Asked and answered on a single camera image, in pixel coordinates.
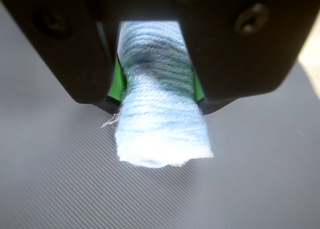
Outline light blue yarn block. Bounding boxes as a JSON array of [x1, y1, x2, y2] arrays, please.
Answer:
[[100, 20, 215, 169]]

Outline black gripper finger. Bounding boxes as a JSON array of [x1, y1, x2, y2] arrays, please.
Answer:
[[178, 0, 320, 115], [0, 0, 126, 114]]

